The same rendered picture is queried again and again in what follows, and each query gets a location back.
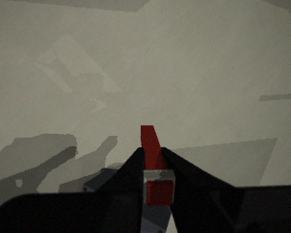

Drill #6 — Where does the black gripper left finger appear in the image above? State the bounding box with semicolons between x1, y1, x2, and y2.
0;147;146;233

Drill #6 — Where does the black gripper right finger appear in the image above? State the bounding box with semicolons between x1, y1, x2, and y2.
161;147;291;233

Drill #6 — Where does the dark grey panel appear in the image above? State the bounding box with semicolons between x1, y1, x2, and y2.
81;168;172;233

